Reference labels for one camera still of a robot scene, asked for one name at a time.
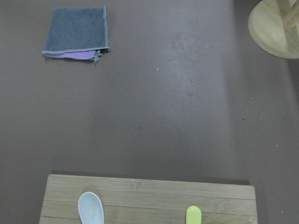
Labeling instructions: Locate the white ceramic spoon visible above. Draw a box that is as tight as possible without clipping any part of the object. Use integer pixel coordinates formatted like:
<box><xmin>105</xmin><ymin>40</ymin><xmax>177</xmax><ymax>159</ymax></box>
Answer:
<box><xmin>78</xmin><ymin>192</ymin><xmax>104</xmax><ymax>224</ymax></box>

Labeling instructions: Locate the bamboo cutting board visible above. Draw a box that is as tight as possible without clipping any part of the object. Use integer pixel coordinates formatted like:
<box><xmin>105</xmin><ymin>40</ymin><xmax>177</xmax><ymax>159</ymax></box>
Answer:
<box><xmin>39</xmin><ymin>174</ymin><xmax>258</xmax><ymax>224</ymax></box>

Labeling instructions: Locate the grey folded cloth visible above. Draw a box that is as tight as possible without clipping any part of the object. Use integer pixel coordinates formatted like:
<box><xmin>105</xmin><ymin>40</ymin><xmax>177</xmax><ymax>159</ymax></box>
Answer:
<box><xmin>42</xmin><ymin>6</ymin><xmax>110</xmax><ymax>61</ymax></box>

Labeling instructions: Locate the wooden mug tree stand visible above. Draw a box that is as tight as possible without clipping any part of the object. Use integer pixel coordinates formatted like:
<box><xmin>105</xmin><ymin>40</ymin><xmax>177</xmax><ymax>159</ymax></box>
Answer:
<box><xmin>248</xmin><ymin>0</ymin><xmax>299</xmax><ymax>59</ymax></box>

